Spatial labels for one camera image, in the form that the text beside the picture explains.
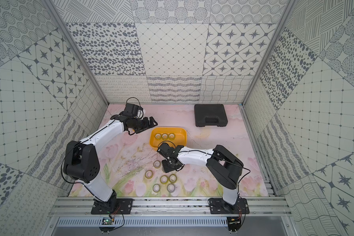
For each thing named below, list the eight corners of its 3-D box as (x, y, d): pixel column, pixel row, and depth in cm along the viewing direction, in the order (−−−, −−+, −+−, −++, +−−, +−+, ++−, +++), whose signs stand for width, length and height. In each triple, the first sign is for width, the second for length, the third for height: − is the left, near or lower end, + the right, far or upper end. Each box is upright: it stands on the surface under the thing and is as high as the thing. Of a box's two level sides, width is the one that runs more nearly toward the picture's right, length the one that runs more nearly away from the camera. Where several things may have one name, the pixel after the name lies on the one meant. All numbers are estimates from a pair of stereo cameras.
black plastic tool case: (195, 126, 108) (196, 122, 104) (194, 107, 121) (194, 102, 117) (226, 126, 108) (228, 122, 104) (221, 107, 121) (223, 102, 117)
